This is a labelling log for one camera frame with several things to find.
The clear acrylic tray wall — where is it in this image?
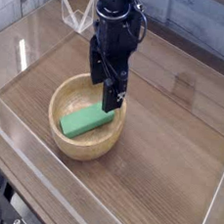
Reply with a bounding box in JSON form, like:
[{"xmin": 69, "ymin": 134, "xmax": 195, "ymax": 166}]
[{"xmin": 0, "ymin": 99, "xmax": 132, "ymax": 224}]

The green rectangular block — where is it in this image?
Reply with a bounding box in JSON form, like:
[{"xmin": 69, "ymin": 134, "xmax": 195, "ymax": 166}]
[{"xmin": 60, "ymin": 102, "xmax": 115, "ymax": 139}]

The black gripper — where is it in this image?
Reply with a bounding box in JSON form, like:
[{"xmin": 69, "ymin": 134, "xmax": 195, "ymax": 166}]
[{"xmin": 89, "ymin": 2, "xmax": 148, "ymax": 112}]

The clear acrylic corner bracket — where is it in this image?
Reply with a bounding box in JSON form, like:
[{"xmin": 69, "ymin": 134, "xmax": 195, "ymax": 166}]
[{"xmin": 61, "ymin": 0, "xmax": 97, "ymax": 33}]

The wooden bowl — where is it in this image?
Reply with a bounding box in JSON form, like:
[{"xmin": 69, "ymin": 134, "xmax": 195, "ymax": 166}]
[{"xmin": 48, "ymin": 72, "xmax": 127, "ymax": 161}]

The black metal table frame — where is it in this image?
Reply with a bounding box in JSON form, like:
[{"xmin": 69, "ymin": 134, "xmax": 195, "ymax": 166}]
[{"xmin": 0, "ymin": 179, "xmax": 37, "ymax": 224}]

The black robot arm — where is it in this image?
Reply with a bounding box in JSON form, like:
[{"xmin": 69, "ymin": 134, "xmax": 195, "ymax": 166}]
[{"xmin": 89, "ymin": 0, "xmax": 148, "ymax": 112}]

